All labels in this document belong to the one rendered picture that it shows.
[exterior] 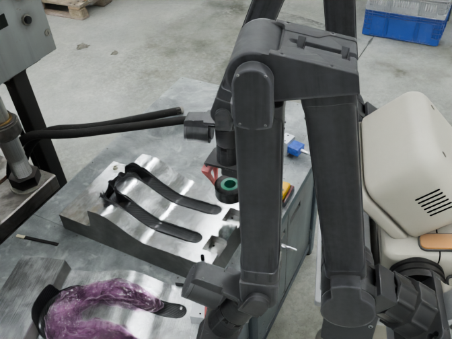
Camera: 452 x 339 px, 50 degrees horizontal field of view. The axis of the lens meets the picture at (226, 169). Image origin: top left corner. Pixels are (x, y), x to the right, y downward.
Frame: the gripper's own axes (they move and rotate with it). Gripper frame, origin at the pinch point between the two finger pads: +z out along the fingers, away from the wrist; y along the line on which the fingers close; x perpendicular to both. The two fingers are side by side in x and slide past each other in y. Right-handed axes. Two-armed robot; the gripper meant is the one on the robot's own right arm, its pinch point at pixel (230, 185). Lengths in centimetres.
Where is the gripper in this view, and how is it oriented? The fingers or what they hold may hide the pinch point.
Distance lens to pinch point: 123.1
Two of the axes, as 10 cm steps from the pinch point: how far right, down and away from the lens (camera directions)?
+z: 0.4, 7.5, 6.6
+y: -9.3, -2.2, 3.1
